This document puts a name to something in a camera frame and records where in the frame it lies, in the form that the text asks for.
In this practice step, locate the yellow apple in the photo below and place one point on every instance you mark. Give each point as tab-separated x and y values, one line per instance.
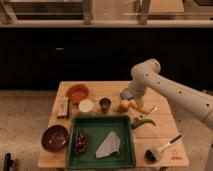
124	105

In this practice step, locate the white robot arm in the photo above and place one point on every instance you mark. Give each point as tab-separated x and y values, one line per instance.
146	75

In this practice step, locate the green plastic tray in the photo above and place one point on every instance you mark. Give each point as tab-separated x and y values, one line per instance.
97	129

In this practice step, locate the dark metal cup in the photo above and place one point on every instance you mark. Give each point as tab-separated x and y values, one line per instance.
105	104

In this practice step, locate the blue sponge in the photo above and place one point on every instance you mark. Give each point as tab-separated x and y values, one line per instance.
125	94

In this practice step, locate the white round lid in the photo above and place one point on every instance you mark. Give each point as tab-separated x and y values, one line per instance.
86	106

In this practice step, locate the orange plate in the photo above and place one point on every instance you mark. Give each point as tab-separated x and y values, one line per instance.
77	93

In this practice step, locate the wooden rectangular block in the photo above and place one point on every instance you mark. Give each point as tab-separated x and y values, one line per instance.
63	108

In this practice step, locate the green chili pepper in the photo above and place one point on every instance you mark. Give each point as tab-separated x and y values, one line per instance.
139	123

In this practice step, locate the grey folded cloth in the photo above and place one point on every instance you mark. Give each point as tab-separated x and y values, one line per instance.
110	145

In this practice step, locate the bunch of dark grapes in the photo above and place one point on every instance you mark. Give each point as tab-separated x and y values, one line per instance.
81	143

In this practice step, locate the dark red bowl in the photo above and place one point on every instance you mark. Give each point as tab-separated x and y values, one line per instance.
55	138

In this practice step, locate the wooden table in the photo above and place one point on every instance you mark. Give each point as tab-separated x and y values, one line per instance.
144	136

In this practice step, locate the black object on floor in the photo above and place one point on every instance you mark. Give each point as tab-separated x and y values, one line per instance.
8	162

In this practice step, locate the white handled dish brush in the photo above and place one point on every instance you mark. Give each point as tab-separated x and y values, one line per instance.
151	155

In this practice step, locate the wooden shelf frame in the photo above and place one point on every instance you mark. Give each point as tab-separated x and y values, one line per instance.
107	13

